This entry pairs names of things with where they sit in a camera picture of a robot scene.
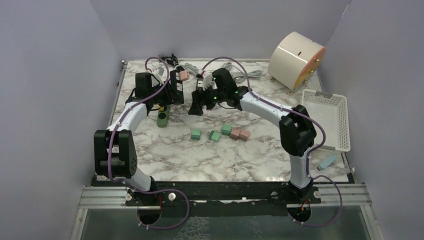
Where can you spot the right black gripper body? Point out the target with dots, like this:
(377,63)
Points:
(211,96)

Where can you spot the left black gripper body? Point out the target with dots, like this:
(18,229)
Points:
(164,97)

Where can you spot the black power strip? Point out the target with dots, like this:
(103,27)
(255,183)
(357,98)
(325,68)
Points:
(199,84)
(176,88)

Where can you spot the green plug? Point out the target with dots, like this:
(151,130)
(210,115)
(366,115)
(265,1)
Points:
(226,129)
(214,136)
(195,134)

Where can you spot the pink plug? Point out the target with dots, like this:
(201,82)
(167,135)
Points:
(234,133)
(244,135)
(183,75)

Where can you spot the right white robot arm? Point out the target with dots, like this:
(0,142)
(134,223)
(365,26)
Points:
(296,130)

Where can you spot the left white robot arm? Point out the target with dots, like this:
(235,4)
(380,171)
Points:
(115,155)

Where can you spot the green power strip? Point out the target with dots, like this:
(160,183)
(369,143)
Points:
(163,117)

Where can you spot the beige cylindrical container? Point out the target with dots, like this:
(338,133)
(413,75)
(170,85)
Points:
(295,59)

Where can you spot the white plastic basket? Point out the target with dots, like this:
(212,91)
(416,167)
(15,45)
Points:
(331,112)

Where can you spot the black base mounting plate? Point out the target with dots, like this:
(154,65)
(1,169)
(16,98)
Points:
(202,199)

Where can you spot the light blue small device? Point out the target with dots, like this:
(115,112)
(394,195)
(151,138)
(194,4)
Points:
(326,163)

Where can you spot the aluminium rail frame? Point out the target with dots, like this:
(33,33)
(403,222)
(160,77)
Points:
(345,213)

